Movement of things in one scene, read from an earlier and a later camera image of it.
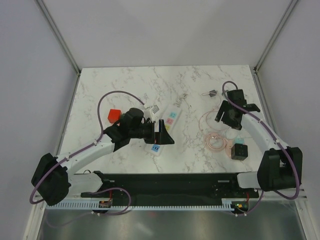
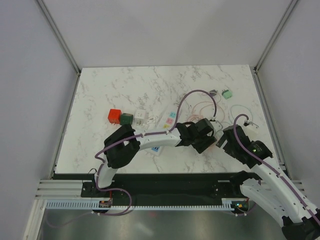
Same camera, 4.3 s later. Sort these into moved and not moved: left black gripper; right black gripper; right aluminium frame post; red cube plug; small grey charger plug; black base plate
Moved: left black gripper; right black gripper
Not moved: small grey charger plug; right aluminium frame post; black base plate; red cube plug
